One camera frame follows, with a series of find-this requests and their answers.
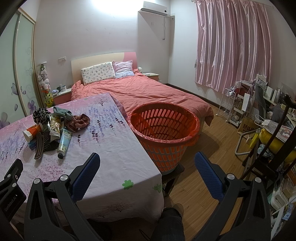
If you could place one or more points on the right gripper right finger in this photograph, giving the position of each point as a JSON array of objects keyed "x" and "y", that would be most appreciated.
[{"x": 252, "y": 221}]

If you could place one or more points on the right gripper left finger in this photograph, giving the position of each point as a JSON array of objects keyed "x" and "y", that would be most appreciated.
[{"x": 51, "y": 210}]

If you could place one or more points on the orange white tube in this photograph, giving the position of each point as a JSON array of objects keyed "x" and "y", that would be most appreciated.
[{"x": 31, "y": 133}]

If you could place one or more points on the green hand cream tube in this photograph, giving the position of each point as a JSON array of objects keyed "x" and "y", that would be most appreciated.
[{"x": 64, "y": 143}]

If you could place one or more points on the foil snack wrapper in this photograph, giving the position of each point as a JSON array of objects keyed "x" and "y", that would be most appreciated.
[{"x": 55, "y": 124}]

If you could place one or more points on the black floral scrunchie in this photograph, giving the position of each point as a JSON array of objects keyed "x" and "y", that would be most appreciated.
[{"x": 41, "y": 116}]

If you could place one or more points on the brown striped scrunchie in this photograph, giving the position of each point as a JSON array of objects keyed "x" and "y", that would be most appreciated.
[{"x": 78, "y": 122}]

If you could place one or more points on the grey green sock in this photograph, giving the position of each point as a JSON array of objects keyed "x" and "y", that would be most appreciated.
[{"x": 64, "y": 113}]

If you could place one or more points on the yellow bag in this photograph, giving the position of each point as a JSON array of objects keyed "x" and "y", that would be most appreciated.
[{"x": 278, "y": 141}]

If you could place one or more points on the pink floral tablecloth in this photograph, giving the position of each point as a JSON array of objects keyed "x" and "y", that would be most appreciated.
[{"x": 127, "y": 184}]

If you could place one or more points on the black stool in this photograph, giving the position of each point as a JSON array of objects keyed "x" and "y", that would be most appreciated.
[{"x": 169, "y": 180}]

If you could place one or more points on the brown paper bag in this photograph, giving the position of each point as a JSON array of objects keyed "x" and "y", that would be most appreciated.
[{"x": 247, "y": 124}]

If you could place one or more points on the glass sliding wardrobe door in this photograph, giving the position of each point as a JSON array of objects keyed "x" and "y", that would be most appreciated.
[{"x": 20, "y": 95}]

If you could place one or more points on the pink bedside table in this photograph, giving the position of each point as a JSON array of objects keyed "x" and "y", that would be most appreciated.
[{"x": 62, "y": 97}]

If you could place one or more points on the orange plastic laundry basket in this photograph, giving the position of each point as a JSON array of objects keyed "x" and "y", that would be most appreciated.
[{"x": 165, "y": 130}]

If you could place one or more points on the hanging plush toys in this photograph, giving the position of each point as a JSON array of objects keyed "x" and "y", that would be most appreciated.
[{"x": 44, "y": 84}]

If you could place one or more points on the white rolling shelf cart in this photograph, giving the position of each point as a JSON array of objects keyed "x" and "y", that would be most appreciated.
[{"x": 243, "y": 93}]

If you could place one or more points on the salmon pink duvet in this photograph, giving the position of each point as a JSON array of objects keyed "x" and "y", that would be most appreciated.
[{"x": 138, "y": 89}]

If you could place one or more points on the beige pink headboard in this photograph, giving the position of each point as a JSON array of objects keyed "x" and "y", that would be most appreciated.
[{"x": 84, "y": 62}]

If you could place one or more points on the white floral pillow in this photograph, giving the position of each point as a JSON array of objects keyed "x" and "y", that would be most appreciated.
[{"x": 97, "y": 73}]

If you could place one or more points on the pink striped pillow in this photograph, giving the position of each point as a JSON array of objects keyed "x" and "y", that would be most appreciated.
[{"x": 123, "y": 69}]

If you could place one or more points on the far bedside table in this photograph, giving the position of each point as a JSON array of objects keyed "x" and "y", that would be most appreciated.
[{"x": 151, "y": 75}]

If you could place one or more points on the pink striped curtain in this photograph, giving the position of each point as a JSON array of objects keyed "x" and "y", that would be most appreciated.
[{"x": 233, "y": 43}]

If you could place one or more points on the white air conditioner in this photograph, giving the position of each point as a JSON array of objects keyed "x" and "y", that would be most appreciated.
[{"x": 154, "y": 8}]

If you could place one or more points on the white wire rack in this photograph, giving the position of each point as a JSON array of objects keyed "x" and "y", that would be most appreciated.
[{"x": 226, "y": 106}]

